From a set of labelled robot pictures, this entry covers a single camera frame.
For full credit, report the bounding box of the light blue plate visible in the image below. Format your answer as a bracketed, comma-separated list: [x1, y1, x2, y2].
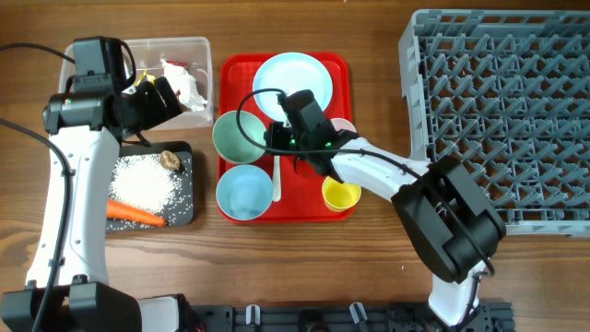
[253, 53, 333, 112]

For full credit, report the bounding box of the red snack wrapper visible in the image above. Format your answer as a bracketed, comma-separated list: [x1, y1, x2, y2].
[164, 60, 189, 68]

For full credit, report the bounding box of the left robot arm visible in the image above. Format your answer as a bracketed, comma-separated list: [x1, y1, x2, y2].
[1, 37, 182, 331]

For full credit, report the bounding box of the light blue bowl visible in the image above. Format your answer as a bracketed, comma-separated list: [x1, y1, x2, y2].
[216, 164, 274, 221]

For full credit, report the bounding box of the clear plastic bin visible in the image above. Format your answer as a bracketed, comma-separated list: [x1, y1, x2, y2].
[57, 36, 215, 131]

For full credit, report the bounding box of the brown food lump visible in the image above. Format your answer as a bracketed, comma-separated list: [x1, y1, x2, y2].
[159, 150, 182, 171]

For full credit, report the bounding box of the white rice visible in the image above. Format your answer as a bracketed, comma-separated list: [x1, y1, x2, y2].
[107, 151, 195, 229]

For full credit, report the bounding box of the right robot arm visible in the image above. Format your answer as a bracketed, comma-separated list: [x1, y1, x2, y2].
[266, 89, 506, 328]

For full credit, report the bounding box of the yellow snack wrapper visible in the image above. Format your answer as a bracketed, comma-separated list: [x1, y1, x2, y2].
[134, 69, 156, 88]

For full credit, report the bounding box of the pink cup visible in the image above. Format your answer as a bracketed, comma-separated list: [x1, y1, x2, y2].
[331, 118, 357, 133]

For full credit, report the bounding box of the grey dishwasher rack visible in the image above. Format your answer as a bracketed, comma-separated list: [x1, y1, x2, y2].
[398, 9, 589, 237]

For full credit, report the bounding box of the red serving tray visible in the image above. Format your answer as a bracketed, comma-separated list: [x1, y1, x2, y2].
[219, 52, 354, 224]

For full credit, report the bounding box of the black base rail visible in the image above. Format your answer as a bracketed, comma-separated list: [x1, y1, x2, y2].
[183, 302, 513, 332]

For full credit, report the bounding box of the black waste tray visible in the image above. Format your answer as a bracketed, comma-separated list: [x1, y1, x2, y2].
[109, 141, 195, 227]

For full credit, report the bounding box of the white plastic spoon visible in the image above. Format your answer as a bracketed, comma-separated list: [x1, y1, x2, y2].
[272, 155, 282, 202]

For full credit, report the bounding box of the white napkin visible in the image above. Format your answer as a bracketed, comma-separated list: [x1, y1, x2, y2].
[160, 59, 207, 112]

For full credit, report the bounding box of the green bowl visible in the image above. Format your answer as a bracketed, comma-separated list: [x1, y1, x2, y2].
[212, 111, 266, 164]

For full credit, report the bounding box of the yellow cup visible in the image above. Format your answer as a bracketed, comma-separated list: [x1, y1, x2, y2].
[322, 177, 361, 212]

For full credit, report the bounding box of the orange carrot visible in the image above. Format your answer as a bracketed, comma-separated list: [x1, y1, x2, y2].
[107, 200, 167, 227]

